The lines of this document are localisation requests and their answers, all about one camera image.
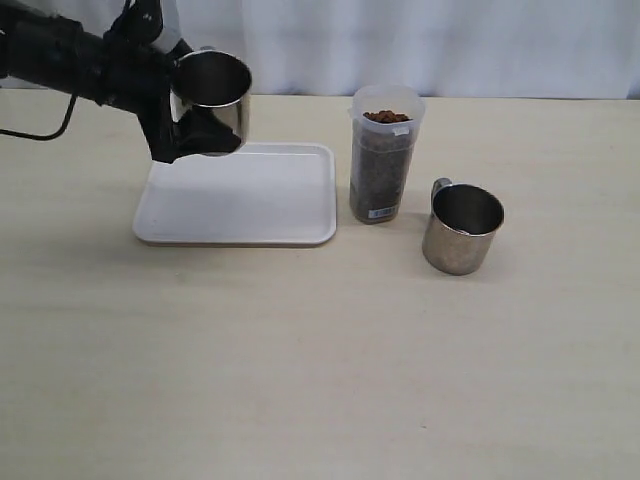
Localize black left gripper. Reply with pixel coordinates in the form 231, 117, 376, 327
102, 1, 241, 164

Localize steel mug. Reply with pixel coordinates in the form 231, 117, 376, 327
171, 49, 252, 150
422, 177, 505, 276

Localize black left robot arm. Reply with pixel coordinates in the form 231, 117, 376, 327
1, 1, 252, 164

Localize white plastic tray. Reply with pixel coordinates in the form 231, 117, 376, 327
132, 142, 337, 247

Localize translucent plastic container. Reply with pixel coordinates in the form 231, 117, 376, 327
349, 85, 426, 224

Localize white curtain backdrop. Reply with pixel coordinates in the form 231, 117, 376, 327
0, 0, 640, 100

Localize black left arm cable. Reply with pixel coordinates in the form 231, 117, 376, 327
0, 94, 77, 142

